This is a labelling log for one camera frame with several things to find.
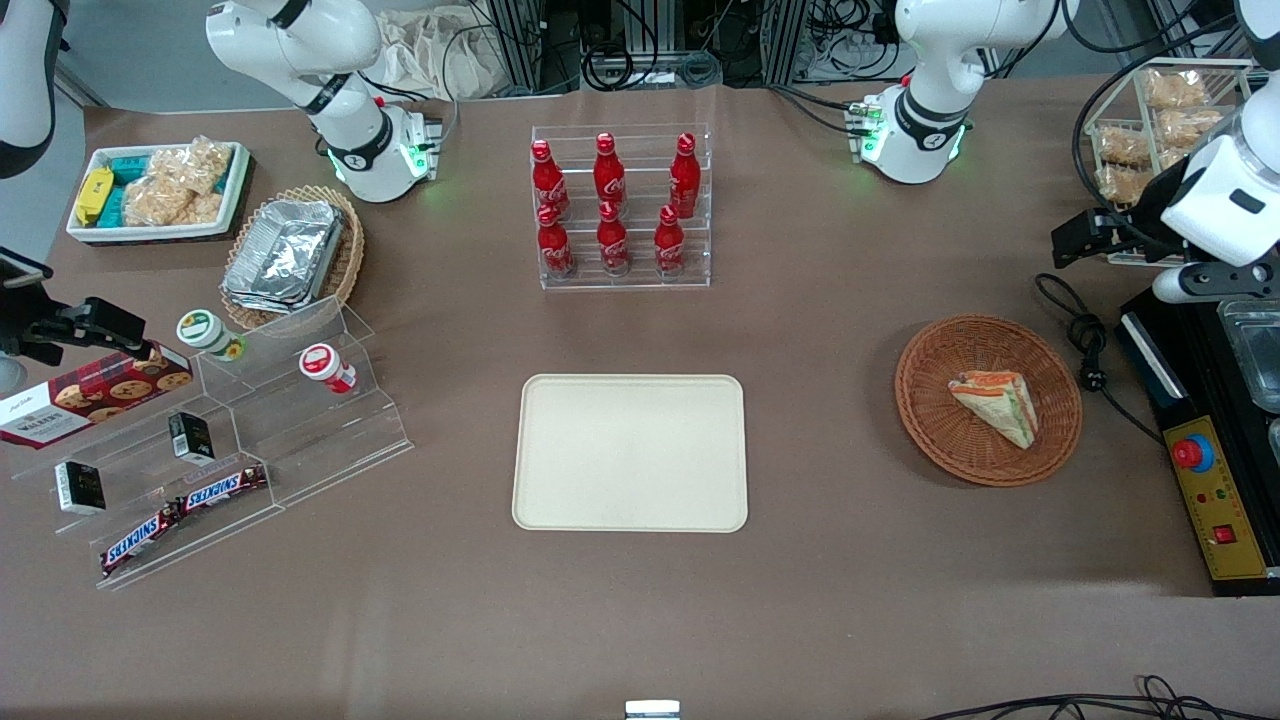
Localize round brown wicker basket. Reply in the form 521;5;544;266
895;315;1084;488

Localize grey coiled cable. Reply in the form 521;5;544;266
678;48;725;89

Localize black base cables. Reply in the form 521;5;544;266
768;83;863;137

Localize silver foil container stack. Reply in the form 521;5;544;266
222;198;347;314

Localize clear acrylic bottle rack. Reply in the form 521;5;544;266
530;123;713;291

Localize aluminium frame post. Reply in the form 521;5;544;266
492;0;549;96
760;0;813;86

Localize red tartan cookie box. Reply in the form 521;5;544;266
0;342;194;450

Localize green lid white cup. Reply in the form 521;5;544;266
177;310;247;363

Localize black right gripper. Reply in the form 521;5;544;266
0;290;149;367

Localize steel pan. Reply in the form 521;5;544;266
1218;298;1280;413

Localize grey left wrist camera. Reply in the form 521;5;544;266
1152;262;1280;303

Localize beige plastic tray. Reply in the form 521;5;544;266
512;374;749;533

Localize small black box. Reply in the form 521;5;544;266
168;411;216;466
55;460;108;516

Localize white wire rack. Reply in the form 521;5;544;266
1087;58;1257;267

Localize red lid white cup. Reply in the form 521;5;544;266
299;343;358;395

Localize red cola bottle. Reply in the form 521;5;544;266
597;200;632;277
537;205;576;279
668;133;702;219
594;133;628;207
654;205;688;277
530;140;570;219

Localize clear rice cracker bag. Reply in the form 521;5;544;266
123;175;224;228
150;137;235;197

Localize brown Snickers bar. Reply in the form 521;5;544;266
100;505;184;579
178;464;270;514

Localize black floor cable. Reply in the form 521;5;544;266
920;675;1280;720

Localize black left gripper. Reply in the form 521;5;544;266
1050;150;1206;268

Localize triangle sandwich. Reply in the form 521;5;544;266
948;370;1041;450

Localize oval brown wicker basket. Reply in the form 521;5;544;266
220;185;366;332

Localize black power cable with plug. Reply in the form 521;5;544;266
1035;272;1167;447

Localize yellow snack packet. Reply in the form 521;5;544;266
75;168;115;227

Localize white rectangular bin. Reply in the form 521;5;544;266
66;141;252;246

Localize black appliance with yellow panel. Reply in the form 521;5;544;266
1115;285;1280;598

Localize white cloth bag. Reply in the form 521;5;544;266
375;8;503;103

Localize clear acrylic stepped display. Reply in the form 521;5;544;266
12;295;414;591

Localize black coiled cable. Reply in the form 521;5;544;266
582;42;635;91

